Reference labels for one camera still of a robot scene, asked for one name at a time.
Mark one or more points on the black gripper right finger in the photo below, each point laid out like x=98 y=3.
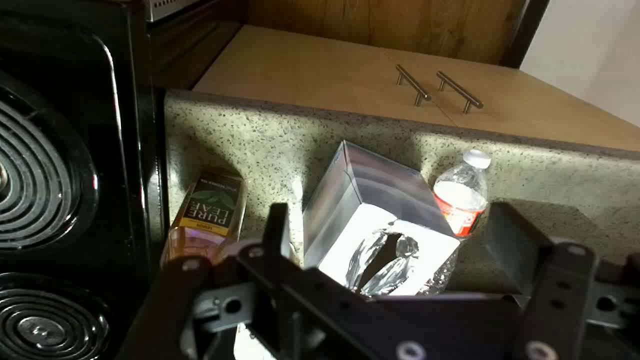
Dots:
x=517 y=247

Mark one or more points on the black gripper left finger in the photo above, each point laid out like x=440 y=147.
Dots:
x=274 y=236

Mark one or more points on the clear water bottle red label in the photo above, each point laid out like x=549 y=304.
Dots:
x=462 y=194

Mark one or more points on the amber glass sauce bottle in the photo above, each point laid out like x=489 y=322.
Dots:
x=209 y=218

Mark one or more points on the silver tissue box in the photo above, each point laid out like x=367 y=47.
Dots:
x=374 y=226

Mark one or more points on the wooden lower cabinet doors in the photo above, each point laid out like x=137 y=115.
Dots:
x=423 y=61

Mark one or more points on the black electric stove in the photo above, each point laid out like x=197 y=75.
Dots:
x=72 y=208

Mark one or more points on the right metal cabinet handle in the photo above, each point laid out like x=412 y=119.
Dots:
x=470 y=101

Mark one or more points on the metal cabinet handle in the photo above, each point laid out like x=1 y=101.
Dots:
x=470 y=101
x=421 y=93

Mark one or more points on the left metal cabinet handle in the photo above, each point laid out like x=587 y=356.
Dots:
x=421 y=93

